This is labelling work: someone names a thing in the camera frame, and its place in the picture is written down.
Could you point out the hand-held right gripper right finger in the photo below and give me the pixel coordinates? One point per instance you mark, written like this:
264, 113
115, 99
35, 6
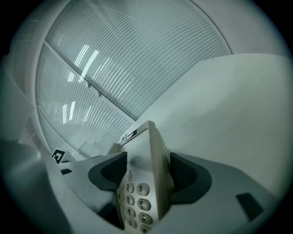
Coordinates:
206, 182

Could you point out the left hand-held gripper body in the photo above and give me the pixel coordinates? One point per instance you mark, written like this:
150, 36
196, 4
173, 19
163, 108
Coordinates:
60, 156

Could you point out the white desk telephone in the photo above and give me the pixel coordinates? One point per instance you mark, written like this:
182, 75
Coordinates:
143, 160

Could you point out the round grey window knob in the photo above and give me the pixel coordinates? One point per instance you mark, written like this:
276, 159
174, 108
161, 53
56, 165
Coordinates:
87, 85
99, 93

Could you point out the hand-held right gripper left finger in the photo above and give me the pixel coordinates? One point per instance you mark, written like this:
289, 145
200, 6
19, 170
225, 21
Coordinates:
91, 173

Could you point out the wide white window blind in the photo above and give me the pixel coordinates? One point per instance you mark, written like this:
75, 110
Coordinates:
75, 118

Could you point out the narrow white window blind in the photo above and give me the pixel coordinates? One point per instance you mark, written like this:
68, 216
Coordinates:
148, 52

